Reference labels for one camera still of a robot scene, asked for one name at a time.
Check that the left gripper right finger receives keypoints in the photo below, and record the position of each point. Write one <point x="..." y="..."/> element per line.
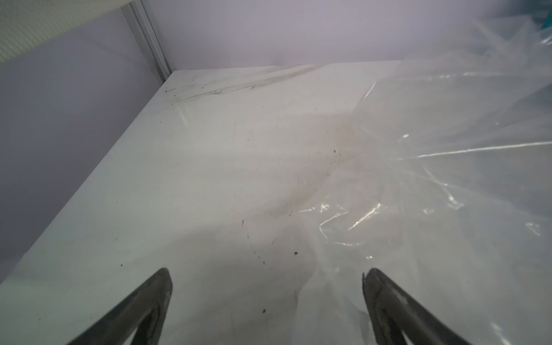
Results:
<point x="397" y="318"/>

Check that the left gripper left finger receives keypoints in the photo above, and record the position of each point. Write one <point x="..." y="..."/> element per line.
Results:
<point x="140" y="316"/>

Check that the white two-tier mesh shelf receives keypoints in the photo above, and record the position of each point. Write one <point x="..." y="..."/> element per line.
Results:
<point x="29" y="24"/>

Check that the teal plastic basket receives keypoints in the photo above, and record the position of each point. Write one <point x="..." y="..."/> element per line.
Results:
<point x="547" y="22"/>

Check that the aluminium frame profile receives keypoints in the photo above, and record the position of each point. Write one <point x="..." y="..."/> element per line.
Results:
<point x="141" y="21"/>

